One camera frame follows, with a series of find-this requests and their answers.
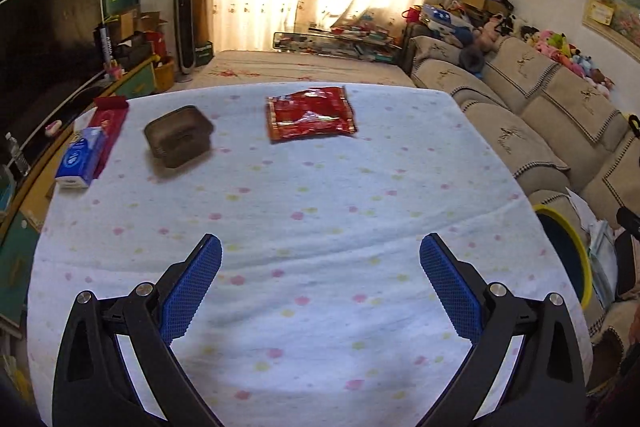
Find black cylinder with white print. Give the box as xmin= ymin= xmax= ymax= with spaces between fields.
xmin=96 ymin=22 xmax=117 ymax=64

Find beige sofa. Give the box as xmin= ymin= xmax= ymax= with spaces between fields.
xmin=404 ymin=34 xmax=640 ymax=395

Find grey cushion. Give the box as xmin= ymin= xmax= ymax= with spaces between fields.
xmin=459 ymin=46 xmax=487 ymax=74

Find glass coffee table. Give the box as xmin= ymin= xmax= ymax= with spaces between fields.
xmin=271 ymin=23 xmax=403 ymax=64

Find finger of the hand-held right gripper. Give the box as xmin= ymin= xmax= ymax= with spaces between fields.
xmin=616 ymin=206 xmax=640 ymax=239

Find yellow rimmed trash bin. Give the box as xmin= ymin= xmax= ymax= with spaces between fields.
xmin=531 ymin=204 xmax=594 ymax=314

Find black television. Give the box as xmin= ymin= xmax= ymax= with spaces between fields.
xmin=0 ymin=0 xmax=107 ymax=150

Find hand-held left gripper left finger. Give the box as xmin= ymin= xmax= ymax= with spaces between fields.
xmin=52 ymin=233 xmax=223 ymax=427

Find television cabinet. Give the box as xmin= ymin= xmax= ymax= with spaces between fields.
xmin=0 ymin=69 xmax=110 ymax=340

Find blue and white bag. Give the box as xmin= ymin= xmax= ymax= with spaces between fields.
xmin=419 ymin=3 xmax=472 ymax=34

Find clear water bottle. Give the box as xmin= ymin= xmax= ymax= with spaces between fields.
xmin=5 ymin=132 xmax=30 ymax=178

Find floral beige tablecloth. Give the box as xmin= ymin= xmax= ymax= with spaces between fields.
xmin=167 ymin=49 xmax=418 ymax=100

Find yellow basket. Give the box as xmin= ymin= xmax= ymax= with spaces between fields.
xmin=152 ymin=56 xmax=177 ymax=94

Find row of plush toys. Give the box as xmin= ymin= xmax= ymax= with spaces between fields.
xmin=517 ymin=23 xmax=617 ymax=98

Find red snack packet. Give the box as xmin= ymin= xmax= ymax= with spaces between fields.
xmin=264 ymin=85 xmax=359 ymax=144

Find brown plastic tray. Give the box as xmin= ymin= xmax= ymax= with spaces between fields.
xmin=143 ymin=105 xmax=216 ymax=170

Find white dotted blanket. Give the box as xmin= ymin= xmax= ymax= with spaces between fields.
xmin=27 ymin=82 xmax=595 ymax=427

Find open cardboard box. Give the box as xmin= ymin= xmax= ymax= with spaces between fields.
xmin=106 ymin=9 xmax=170 ymax=38

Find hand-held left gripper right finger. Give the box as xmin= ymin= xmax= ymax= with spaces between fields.
xmin=419 ymin=233 xmax=587 ymax=427

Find red flat box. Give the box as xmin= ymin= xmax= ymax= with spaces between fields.
xmin=86 ymin=96 xmax=131 ymax=178

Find white plastic bag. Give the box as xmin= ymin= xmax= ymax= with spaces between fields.
xmin=565 ymin=186 xmax=621 ymax=310

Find blue tissue pack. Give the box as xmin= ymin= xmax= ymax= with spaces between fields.
xmin=54 ymin=127 xmax=107 ymax=190

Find black tower fan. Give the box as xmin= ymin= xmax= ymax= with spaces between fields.
xmin=172 ymin=0 xmax=195 ymax=84

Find pink plush doll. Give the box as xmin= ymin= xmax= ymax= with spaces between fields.
xmin=471 ymin=13 xmax=505 ymax=54

